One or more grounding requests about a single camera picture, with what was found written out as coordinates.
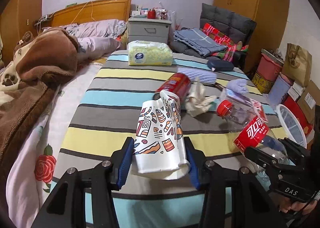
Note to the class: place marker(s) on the light blue cylinder container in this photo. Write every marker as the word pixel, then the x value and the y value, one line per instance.
pixel 278 91

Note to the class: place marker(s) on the brown cardboard box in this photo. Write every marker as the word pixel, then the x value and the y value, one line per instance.
pixel 308 101

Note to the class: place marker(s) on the pink plastic bin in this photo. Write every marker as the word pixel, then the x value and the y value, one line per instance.
pixel 269 69

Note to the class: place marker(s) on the white small boxes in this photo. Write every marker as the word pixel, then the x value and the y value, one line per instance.
pixel 296 91

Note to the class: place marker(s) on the red plaid cloth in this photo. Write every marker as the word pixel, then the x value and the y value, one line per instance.
pixel 230 47

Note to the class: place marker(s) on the wooden wardrobe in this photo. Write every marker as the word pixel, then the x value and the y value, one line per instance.
pixel 270 16

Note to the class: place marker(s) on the lilac bed quilt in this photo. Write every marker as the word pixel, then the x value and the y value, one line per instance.
pixel 97 39

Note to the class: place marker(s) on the wooden headboard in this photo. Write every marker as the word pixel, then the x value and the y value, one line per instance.
pixel 89 12

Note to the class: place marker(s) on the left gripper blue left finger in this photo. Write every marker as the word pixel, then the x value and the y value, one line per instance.
pixel 123 164

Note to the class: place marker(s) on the dark blue glasses case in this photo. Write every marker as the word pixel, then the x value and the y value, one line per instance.
pixel 220 65

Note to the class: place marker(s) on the white trash bin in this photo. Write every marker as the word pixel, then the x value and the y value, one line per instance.
pixel 291 125

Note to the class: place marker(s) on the floral bed sheet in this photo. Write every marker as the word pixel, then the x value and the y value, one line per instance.
pixel 30 178

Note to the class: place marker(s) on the brown paper bag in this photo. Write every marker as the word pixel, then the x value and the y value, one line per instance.
pixel 298 64

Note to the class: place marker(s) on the person's right hand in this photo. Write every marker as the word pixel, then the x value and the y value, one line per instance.
pixel 286 205

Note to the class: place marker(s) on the striped bed cover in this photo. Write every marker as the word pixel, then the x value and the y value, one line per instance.
pixel 112 109

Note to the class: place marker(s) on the clear cola bottle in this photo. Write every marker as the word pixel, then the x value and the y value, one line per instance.
pixel 246 129

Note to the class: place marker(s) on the white tissue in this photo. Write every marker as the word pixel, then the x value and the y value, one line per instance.
pixel 196 103

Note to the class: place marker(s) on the grey cushioned chair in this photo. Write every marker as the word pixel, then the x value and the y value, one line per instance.
pixel 231 24

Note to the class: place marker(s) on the folded blue cloth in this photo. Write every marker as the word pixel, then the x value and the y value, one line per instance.
pixel 197 40

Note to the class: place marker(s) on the patterned paper cup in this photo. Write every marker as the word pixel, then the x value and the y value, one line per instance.
pixel 159 150

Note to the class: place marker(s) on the grey drawer nightstand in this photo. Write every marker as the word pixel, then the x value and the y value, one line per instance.
pixel 148 30

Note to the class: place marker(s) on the brown plush blanket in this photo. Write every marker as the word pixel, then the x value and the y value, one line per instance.
pixel 29 84

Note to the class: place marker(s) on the red cup on nightstand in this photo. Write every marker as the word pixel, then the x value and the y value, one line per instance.
pixel 151 14

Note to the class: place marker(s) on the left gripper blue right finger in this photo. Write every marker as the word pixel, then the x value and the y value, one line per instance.
pixel 194 161

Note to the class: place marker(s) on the strawberry milk carton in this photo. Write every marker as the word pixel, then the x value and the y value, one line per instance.
pixel 258 110

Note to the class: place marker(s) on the red soda can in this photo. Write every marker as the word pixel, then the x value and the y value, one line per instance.
pixel 178 83

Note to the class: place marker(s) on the yellow tissue pack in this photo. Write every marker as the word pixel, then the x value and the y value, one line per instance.
pixel 147 53

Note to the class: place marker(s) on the red gift box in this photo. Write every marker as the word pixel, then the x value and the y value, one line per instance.
pixel 298 113

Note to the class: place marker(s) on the yellow patterned box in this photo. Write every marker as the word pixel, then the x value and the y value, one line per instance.
pixel 262 84

